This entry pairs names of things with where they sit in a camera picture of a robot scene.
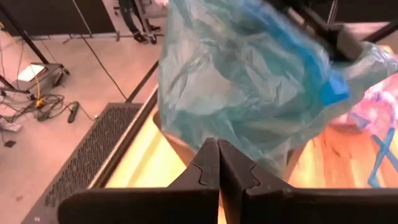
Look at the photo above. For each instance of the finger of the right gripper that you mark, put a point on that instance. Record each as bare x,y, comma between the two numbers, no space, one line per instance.
342,40

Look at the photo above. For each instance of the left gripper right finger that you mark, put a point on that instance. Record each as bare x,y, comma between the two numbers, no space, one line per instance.
295,205

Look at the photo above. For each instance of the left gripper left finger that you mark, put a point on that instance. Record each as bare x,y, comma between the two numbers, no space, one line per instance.
155,205

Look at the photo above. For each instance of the clear plastic trash bag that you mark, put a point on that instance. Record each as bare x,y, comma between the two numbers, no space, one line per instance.
382,105

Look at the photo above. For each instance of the teal cloth bag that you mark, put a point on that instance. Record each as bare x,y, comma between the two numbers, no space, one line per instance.
242,77

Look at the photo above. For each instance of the black perforated metal case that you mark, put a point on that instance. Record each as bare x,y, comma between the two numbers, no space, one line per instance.
87,155

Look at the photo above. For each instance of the black power adapter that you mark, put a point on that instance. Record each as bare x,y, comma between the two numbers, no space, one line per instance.
73,112

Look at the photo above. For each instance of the black case with white sheet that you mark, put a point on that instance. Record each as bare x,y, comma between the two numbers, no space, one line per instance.
43,77

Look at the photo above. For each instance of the black tripod leg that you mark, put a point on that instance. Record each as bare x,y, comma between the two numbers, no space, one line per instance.
28,40

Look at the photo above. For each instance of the black metal table frame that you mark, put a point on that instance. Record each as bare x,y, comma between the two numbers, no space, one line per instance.
124,138

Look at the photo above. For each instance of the black partition wall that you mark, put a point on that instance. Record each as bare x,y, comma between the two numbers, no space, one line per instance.
62,15

